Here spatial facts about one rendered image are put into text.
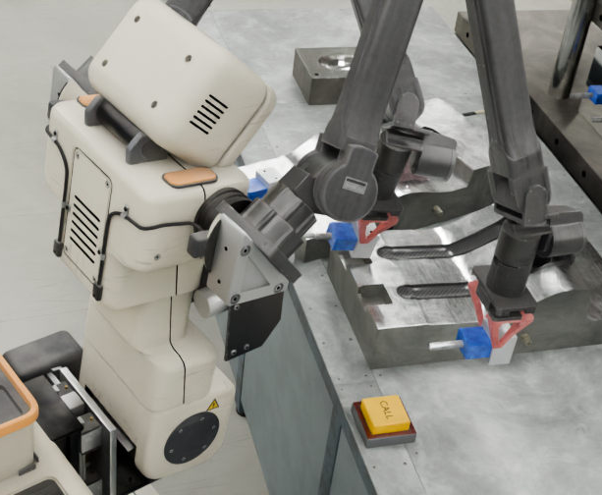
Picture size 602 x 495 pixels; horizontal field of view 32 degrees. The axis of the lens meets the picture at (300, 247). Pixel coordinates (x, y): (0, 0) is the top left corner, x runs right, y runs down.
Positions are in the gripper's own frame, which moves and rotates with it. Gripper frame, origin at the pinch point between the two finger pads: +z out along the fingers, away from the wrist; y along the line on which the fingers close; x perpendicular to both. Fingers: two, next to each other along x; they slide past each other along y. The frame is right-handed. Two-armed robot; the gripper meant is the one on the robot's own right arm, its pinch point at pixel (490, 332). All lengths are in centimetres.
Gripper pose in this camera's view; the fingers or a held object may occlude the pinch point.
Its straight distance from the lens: 165.5
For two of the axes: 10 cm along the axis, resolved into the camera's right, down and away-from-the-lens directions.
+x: -9.6, 0.6, -2.8
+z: -1.2, 8.0, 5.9
